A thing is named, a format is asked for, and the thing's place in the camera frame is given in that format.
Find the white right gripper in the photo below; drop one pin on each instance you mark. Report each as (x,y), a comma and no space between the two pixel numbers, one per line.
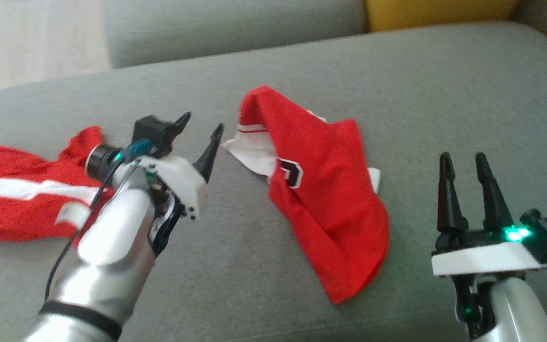
(482,259)

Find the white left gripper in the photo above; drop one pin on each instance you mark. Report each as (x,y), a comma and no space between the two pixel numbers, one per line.
(183,183)

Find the red Bulls 23 jersey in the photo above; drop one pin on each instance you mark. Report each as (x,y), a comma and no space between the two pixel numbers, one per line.
(321,204)

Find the red shorts with white stripe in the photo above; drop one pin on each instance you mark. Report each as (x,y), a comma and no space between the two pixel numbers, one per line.
(7,209)

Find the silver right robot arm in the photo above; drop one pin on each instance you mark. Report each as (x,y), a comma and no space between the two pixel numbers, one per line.
(515,308)

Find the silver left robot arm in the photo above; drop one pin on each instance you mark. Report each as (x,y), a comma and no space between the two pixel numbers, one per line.
(112,237)

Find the long grey sofa seat cushion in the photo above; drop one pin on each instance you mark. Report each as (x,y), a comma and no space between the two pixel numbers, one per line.
(231,28)

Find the wide grey sofa seat cushion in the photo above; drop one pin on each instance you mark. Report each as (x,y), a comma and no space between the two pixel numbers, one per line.
(397,95)

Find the yellow sofa backrest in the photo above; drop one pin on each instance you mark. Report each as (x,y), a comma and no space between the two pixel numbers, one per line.
(435,12)

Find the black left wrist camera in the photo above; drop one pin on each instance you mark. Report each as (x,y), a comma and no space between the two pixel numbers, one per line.
(152,133)

